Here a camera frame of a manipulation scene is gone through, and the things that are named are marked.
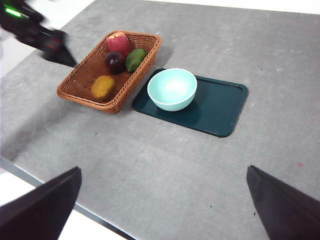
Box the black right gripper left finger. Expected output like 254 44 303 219
0 166 83 240

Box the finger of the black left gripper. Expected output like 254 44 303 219
43 47 78 68

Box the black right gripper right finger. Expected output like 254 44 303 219
246 164 320 240

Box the brown kiwifruit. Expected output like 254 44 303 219
90 75 117 101

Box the teal ceramic bowl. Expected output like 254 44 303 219
146 67 198 112

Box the brown wicker basket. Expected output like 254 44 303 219
56 30 163 115

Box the dark purple plum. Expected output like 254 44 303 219
104 51 127 75

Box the red apple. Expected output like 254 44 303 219
105 31 132 58

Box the green avocado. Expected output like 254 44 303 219
125 47 149 73

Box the dark green rectangular tray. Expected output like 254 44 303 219
131 68 249 138

